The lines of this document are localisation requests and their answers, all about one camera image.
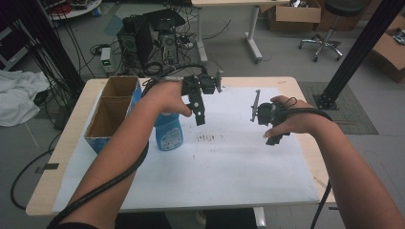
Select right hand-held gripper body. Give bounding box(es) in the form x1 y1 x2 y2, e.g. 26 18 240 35
249 89 289 128

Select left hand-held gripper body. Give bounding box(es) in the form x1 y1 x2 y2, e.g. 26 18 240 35
181 70 224 96

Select blue plastic bottle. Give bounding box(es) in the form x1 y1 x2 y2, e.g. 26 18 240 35
154 112 184 153

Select person's right hand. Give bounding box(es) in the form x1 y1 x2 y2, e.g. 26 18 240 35
262 94 323 139

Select person's left hand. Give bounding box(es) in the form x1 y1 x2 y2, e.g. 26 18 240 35
144 80 194 119

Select silver-fronted computer tower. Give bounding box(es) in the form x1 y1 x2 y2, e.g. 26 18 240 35
158 31 180 67

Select white table mat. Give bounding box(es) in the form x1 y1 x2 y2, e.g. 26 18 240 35
52 85 321 214

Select white desk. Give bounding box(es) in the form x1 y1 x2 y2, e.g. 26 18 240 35
190 0 291 64

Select black flat monitor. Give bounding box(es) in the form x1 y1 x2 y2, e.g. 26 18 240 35
142 8 187 31

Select dark grey floor mat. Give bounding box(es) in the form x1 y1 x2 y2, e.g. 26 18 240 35
297 80 380 135

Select black computer tower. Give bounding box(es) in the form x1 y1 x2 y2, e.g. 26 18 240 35
116 14 155 70

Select white table leg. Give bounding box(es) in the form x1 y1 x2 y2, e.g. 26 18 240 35
252 206 267 229

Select blue-sided cardboard box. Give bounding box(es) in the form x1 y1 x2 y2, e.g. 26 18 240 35
83 75 143 156

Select person's dark trousers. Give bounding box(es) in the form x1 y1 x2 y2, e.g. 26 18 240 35
113 209 260 229

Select black swivel stool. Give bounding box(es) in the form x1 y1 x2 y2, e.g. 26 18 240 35
298 0 373 63

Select small white electronic device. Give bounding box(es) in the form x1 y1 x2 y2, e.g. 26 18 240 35
99 46 114 73

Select open brown cardboard box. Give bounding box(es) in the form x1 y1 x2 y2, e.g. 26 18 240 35
367 13 405 85

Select round white table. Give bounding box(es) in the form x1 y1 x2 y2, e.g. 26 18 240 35
40 0 104 21

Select black tape strip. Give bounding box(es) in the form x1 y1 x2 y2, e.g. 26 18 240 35
33 162 60 176

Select white cloth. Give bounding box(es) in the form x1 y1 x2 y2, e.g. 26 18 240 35
0 69 51 129

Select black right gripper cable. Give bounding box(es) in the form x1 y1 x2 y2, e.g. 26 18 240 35
276 96 334 229

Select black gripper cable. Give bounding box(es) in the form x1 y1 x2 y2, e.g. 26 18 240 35
276 96 334 229
47 64 209 229

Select black aluminium post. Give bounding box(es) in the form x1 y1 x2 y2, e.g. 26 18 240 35
312 0 405 111

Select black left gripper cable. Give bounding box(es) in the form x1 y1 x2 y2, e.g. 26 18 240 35
47 64 209 229

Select black stand with cables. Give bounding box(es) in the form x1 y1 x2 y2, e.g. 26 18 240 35
17 0 86 97

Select black floor cable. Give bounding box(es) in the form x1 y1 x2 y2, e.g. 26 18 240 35
10 131 63 211

